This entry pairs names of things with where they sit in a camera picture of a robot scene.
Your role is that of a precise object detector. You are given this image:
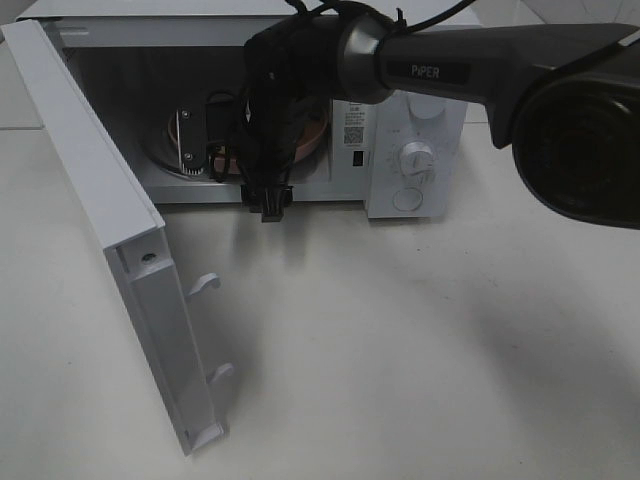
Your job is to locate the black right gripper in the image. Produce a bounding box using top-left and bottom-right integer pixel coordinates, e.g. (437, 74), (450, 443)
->
(241, 15), (344, 223)

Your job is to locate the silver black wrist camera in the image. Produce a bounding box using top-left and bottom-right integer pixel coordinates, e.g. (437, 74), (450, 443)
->
(176, 100), (209, 177)

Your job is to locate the round white door button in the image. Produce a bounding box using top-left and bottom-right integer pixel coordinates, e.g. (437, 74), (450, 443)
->
(392, 188), (423, 212)

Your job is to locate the white warning label sticker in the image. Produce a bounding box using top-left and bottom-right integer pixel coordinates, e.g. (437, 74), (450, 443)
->
(342, 102), (369, 148)

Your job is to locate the pink round plate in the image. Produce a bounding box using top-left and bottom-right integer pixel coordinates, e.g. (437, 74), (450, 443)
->
(156, 107), (330, 175)

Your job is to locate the white microwave knob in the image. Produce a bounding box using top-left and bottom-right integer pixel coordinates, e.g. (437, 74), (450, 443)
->
(398, 141), (435, 177)
(407, 93), (447, 121)

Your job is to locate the white microwave oven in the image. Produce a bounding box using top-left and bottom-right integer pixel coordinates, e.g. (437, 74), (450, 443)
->
(13, 1), (467, 219)

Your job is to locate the white microwave door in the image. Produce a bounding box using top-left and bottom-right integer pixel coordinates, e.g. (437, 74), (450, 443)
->
(1, 20), (234, 455)

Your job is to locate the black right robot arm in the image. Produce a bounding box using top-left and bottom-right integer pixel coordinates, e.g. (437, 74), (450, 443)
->
(237, 1), (639, 229)

